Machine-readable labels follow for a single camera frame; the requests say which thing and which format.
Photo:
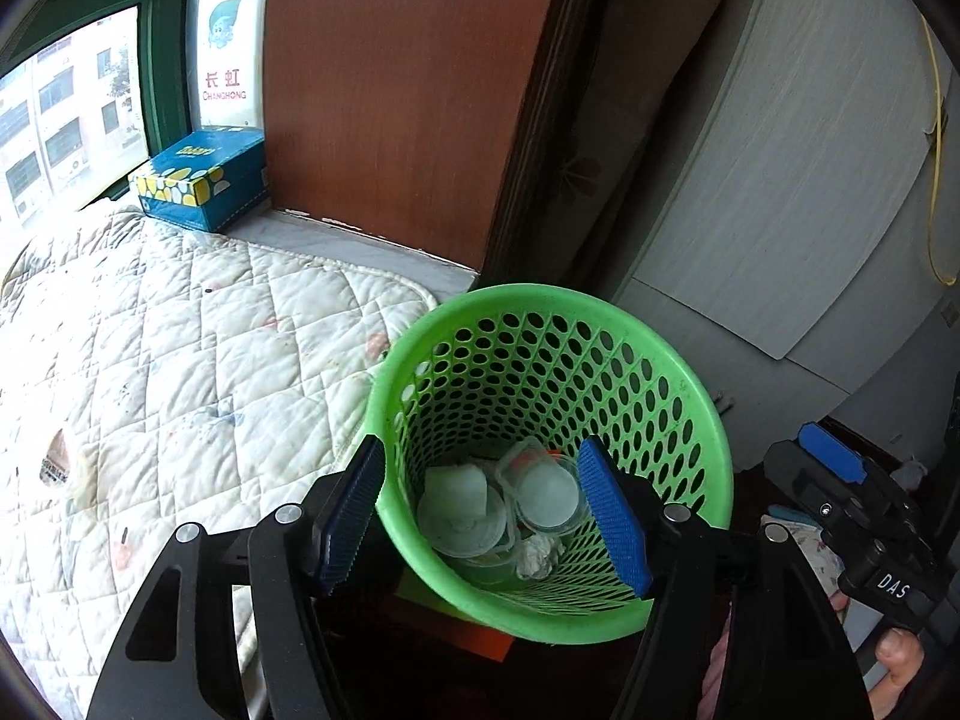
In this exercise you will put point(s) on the pink cloth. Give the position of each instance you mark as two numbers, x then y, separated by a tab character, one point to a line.
716	667

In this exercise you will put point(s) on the orange flat box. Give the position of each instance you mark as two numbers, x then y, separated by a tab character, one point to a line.
465	622

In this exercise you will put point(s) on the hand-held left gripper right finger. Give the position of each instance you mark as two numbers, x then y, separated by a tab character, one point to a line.
615	517

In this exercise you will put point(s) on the clear plastic cup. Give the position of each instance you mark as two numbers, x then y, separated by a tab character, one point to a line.
547	499

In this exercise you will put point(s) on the brown wooden headboard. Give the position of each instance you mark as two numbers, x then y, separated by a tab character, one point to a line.
397	90

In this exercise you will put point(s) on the dark floral panel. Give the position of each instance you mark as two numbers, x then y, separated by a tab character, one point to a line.
600	127

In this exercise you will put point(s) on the blue tissue box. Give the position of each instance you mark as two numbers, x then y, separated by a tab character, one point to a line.
202	187

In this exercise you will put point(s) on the person's right hand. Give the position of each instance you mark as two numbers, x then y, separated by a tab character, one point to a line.
896	652

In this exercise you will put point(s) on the clear plastic wrapper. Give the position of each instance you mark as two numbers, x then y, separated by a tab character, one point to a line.
64	465

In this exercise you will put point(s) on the green perforated plastic basket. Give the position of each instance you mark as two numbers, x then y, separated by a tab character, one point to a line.
525	360

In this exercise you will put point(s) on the white window poster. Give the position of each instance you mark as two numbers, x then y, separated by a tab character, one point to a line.
229	82

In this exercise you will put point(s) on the white wood-grain board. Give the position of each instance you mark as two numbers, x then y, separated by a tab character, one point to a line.
787	165

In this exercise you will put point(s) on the crumpled white tissue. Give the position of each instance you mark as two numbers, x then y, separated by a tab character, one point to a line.
536	556

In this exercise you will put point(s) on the green window frame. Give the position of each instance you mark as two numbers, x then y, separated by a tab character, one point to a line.
161	67

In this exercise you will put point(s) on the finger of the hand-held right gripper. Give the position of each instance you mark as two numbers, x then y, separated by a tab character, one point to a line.
786	469
832	454

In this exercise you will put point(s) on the white quilted mattress pad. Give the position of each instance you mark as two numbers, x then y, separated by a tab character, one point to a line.
225	360

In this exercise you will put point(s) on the white patterned cloth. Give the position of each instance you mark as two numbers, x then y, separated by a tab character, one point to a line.
817	547

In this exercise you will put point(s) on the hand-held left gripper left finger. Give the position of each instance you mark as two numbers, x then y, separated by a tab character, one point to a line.
349	525

